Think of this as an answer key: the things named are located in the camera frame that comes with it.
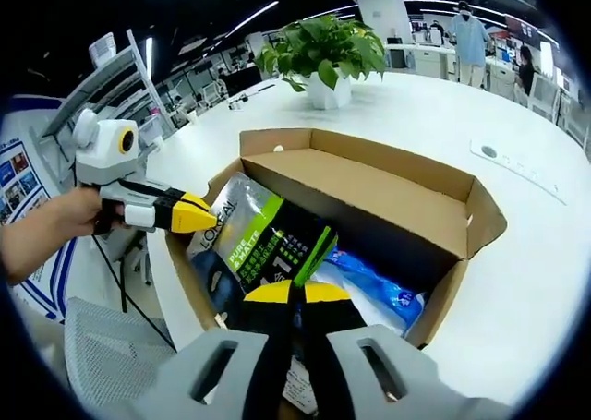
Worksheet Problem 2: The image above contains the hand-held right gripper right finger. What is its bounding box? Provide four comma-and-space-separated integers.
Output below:
298, 282, 465, 420

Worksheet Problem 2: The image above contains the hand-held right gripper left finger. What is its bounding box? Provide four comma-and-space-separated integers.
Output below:
155, 280, 296, 420

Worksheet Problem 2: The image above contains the black green soft pouch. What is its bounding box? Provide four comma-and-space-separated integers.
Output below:
187, 171, 339, 296

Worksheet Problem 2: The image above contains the blue soft tissue pack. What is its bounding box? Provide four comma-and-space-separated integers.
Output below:
309, 247, 427, 339

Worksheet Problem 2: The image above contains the brown cardboard shoe box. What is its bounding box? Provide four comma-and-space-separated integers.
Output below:
163, 127, 508, 352

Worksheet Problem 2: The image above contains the small white desk item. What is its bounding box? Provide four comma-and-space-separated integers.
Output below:
228, 80, 278, 112

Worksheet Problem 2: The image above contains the person's left hand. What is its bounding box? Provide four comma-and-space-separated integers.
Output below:
58, 186, 127, 239

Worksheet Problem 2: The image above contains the grey metal shelf rack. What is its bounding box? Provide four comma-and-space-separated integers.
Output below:
41, 27, 163, 162

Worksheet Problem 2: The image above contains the grey mesh chair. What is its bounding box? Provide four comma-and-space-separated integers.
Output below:
64, 294, 195, 420

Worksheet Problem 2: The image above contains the white crate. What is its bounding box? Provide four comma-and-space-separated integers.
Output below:
87, 31, 116, 68

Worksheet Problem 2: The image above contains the green plant in white pot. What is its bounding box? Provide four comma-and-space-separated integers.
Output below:
253, 14, 387, 111

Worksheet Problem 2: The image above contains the white table socket panel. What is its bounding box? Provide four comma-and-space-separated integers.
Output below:
469, 138, 569, 205

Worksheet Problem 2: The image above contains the white office desk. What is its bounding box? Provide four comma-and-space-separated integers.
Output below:
385, 41, 458, 78

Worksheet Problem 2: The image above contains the white office chair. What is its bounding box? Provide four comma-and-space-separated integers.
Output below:
530, 73, 562, 124

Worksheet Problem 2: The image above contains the blue white wall poster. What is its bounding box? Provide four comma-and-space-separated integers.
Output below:
0, 94, 78, 322

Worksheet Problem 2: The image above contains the dark red wall display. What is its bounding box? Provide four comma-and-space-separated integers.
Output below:
505, 14, 542, 41

